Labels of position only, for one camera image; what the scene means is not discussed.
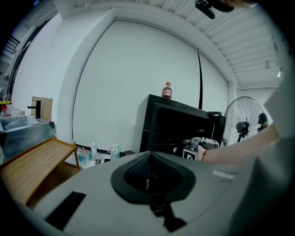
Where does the person's grey shirt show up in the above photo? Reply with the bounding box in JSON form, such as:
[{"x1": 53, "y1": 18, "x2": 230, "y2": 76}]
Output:
[{"x1": 230, "y1": 79, "x2": 295, "y2": 231}]

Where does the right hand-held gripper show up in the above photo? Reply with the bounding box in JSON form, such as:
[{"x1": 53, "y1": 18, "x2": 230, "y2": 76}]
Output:
[{"x1": 182, "y1": 136, "x2": 220, "y2": 161}]

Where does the red label soda bottle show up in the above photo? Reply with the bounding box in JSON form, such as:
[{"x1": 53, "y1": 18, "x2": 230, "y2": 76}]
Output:
[{"x1": 161, "y1": 82, "x2": 173, "y2": 100}]

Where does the clear plastic bottle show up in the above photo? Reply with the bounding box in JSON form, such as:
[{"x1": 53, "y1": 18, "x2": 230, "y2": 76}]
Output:
[{"x1": 90, "y1": 142, "x2": 99, "y2": 160}]

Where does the stainless steel sink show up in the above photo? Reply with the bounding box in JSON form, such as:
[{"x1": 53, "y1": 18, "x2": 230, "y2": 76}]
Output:
[{"x1": 0, "y1": 115, "x2": 57, "y2": 160}]

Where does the black fridge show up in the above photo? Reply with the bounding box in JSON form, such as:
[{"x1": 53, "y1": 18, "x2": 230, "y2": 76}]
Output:
[{"x1": 132, "y1": 94, "x2": 227, "y2": 158}]

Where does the black head-mounted camera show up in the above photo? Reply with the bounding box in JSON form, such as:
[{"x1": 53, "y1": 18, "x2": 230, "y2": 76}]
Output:
[{"x1": 194, "y1": 0, "x2": 235, "y2": 20}]

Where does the black floor fan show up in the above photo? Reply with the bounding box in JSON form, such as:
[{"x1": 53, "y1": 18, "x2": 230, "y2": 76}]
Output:
[{"x1": 222, "y1": 96, "x2": 274, "y2": 147}]

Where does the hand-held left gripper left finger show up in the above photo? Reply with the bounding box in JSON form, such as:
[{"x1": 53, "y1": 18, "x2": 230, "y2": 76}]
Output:
[{"x1": 110, "y1": 151, "x2": 152, "y2": 205}]

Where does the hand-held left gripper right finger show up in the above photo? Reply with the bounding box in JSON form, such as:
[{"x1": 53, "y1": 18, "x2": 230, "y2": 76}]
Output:
[{"x1": 150, "y1": 151, "x2": 196, "y2": 203}]

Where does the cardboard box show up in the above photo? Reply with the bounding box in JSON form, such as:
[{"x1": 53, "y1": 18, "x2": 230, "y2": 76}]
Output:
[{"x1": 31, "y1": 96, "x2": 53, "y2": 122}]

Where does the wooden rack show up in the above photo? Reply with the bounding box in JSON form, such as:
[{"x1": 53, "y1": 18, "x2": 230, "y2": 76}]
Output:
[{"x1": 0, "y1": 136, "x2": 81, "y2": 206}]

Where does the green bottle with pink loop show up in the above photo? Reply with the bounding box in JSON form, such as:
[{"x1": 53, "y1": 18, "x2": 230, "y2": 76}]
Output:
[{"x1": 107, "y1": 143, "x2": 121, "y2": 161}]

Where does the black faucet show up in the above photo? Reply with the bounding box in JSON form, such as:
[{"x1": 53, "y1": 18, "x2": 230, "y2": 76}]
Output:
[{"x1": 27, "y1": 100, "x2": 42, "y2": 119}]

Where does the red and yellow container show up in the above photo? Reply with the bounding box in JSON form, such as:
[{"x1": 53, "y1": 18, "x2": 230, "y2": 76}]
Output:
[{"x1": 0, "y1": 100, "x2": 12, "y2": 113}]

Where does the narrow white roller blind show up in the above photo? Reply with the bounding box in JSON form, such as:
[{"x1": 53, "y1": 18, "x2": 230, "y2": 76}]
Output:
[{"x1": 198, "y1": 52, "x2": 229, "y2": 114}]

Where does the large white roller blind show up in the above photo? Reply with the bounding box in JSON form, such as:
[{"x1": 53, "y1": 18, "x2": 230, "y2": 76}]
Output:
[{"x1": 72, "y1": 19, "x2": 201, "y2": 153}]

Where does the person's right forearm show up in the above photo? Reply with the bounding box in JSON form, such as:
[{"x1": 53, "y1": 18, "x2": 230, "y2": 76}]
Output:
[{"x1": 197, "y1": 123, "x2": 280, "y2": 167}]

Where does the plastic cup with blue liquid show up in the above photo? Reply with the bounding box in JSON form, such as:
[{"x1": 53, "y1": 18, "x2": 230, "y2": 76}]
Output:
[{"x1": 78, "y1": 149, "x2": 92, "y2": 168}]

